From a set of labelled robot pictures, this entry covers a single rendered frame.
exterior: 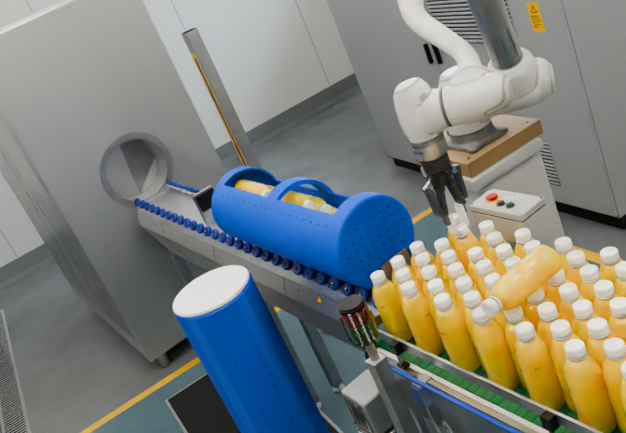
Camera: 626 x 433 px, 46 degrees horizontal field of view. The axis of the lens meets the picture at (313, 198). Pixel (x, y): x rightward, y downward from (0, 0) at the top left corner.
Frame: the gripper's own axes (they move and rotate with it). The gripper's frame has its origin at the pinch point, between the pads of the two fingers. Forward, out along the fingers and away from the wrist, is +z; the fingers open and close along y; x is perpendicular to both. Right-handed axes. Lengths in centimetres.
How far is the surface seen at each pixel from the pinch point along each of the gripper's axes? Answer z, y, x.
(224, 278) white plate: 10, 45, -74
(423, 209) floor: 113, -131, -211
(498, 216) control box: 5.4, -11.3, 3.4
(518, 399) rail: 16, 33, 45
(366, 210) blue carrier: -6.2, 12.0, -23.2
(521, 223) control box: 6.4, -11.3, 11.2
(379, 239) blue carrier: 3.9, 11.9, -22.8
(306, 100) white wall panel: 99, -241, -507
